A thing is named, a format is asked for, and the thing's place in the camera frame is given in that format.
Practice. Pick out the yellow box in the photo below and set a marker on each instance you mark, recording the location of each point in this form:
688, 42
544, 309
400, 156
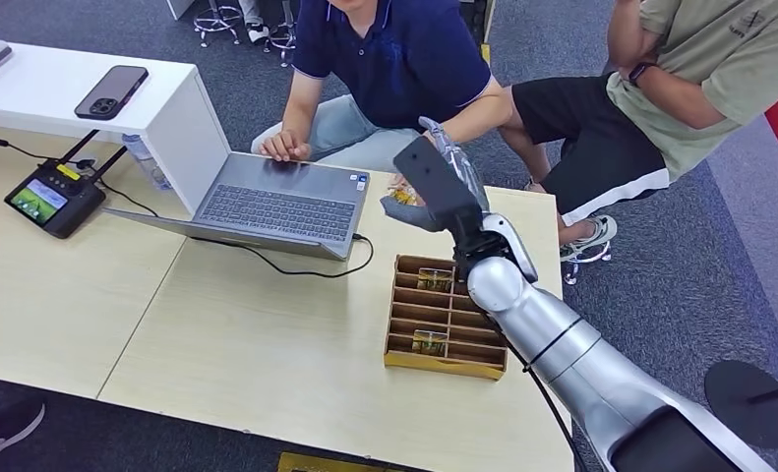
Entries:
323, 464

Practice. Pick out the person's right hand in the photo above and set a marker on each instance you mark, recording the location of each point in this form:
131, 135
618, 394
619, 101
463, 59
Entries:
285, 146

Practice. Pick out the autumn park photo card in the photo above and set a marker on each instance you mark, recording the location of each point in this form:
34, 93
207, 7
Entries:
429, 343
435, 280
407, 197

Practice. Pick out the black round stand base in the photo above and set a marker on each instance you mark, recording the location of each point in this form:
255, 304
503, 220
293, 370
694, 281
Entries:
747, 417

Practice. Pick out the black controller with screen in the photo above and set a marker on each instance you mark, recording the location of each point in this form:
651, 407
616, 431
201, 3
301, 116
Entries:
79, 202

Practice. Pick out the person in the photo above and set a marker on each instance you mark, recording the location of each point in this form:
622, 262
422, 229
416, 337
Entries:
395, 58
721, 52
256, 32

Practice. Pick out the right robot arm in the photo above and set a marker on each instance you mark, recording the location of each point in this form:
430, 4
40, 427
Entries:
558, 339

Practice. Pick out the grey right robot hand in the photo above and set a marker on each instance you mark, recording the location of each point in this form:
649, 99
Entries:
408, 215

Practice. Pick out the grey open laptop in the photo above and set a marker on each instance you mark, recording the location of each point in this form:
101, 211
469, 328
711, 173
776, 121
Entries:
278, 208

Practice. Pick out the chrome stool base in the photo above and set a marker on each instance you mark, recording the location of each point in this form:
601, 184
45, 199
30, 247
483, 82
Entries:
569, 270
283, 36
216, 8

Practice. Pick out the person's forearm with watch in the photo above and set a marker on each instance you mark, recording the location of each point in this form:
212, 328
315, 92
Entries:
682, 98

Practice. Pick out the dark wrist camera box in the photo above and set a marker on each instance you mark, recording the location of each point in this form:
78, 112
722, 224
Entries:
437, 182

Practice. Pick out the wooden card organizer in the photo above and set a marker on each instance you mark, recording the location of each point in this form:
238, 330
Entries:
427, 366

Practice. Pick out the black smartwatch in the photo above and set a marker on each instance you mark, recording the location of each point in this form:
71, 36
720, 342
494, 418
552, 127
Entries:
641, 73

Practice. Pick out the white cabinet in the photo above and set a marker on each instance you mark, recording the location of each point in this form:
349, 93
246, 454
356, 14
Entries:
179, 6

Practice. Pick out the person's right forearm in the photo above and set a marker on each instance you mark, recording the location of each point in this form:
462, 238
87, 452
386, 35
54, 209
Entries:
297, 107

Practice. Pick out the clear plastic bottle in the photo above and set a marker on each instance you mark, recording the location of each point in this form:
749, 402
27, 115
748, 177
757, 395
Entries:
147, 163

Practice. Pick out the person's left hand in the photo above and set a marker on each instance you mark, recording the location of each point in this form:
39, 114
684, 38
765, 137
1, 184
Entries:
399, 180

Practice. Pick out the white desk riser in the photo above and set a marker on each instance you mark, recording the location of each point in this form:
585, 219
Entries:
186, 143

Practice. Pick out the person's left forearm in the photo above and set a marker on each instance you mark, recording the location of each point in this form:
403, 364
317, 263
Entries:
480, 120

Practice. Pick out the black smartphone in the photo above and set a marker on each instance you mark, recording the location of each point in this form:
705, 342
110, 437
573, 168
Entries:
111, 91

